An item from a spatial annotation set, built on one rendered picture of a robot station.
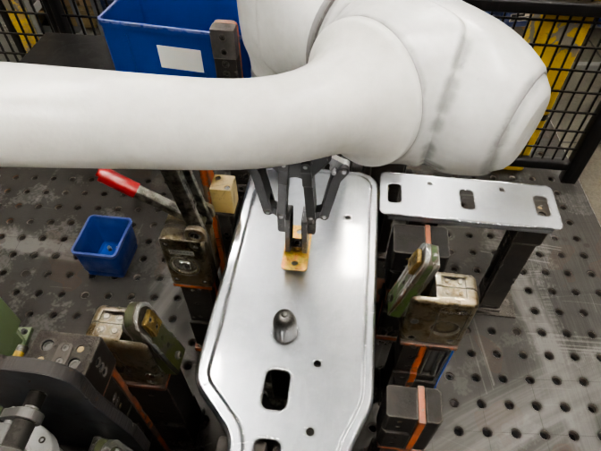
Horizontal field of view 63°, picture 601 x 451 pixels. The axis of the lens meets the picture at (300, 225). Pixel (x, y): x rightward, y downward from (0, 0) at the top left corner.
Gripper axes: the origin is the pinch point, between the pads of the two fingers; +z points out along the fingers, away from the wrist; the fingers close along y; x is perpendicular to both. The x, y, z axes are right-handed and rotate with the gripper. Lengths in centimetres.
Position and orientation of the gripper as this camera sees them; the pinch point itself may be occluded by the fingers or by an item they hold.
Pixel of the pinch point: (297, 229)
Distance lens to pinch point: 68.7
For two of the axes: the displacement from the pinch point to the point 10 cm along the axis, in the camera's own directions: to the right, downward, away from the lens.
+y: 9.9, 0.9, -0.8
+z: 0.0, 6.4, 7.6
